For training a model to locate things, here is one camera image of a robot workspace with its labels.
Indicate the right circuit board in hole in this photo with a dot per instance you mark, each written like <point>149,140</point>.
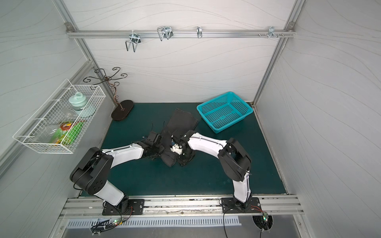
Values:
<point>264,221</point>

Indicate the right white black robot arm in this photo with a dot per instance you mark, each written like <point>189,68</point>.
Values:
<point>233,158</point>

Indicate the white wire wall basket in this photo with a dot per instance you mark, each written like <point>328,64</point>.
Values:
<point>50,113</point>

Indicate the left circuit board with wires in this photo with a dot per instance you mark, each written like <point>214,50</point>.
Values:
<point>106,225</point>

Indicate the pale green lidded jar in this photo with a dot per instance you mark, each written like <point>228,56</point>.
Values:
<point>78,101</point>

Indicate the green table mat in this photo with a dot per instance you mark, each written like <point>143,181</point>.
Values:
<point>203,175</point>

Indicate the dark grey long pants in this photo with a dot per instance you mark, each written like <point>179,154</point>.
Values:
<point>180,123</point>

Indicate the metal bracket hook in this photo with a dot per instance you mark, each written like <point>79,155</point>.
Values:
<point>271,33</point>

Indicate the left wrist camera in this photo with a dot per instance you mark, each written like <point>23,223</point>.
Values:
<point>154,138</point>

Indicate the ornate metal hook stand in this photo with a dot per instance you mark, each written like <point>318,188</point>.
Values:
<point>124,107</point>

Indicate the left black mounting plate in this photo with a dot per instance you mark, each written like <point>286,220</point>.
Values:
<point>125,207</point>

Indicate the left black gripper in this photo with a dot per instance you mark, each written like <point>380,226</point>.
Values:
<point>156,145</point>

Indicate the white slotted cable duct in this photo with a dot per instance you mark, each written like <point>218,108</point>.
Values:
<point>156,222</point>

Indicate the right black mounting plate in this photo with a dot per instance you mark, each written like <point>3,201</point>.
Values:
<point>230,205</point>

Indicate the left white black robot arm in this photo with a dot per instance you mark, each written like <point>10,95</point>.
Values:
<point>91,173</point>

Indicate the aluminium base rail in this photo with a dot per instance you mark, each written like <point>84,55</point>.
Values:
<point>182,205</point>

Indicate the clear plastic bag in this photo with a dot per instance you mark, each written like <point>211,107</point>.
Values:
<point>44,134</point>

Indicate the metal double hook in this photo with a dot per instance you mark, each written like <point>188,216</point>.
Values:
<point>132,43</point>

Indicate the teal plastic basket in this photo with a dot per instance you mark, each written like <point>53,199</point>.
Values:
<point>224,111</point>

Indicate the metal loop hook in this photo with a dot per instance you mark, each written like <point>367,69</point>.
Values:
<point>165,32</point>

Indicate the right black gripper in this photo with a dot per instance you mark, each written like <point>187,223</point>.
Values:
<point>181,156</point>

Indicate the colourful snack packet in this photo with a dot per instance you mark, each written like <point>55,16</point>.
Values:
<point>66,133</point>

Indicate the small metal clip hook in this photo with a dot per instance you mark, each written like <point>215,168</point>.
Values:
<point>199,32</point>

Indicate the black mounting plate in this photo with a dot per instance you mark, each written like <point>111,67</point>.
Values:
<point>230,205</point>
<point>125,207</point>

